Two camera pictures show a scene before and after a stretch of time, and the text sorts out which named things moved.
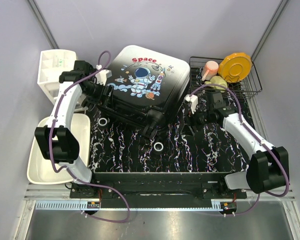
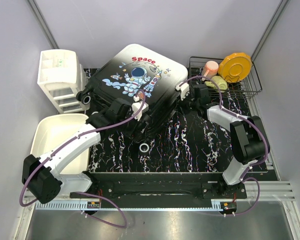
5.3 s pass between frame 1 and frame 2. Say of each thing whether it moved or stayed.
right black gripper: moved
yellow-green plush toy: stayed
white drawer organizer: stayed
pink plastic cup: stayed
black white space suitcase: moved
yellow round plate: stayed
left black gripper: moved
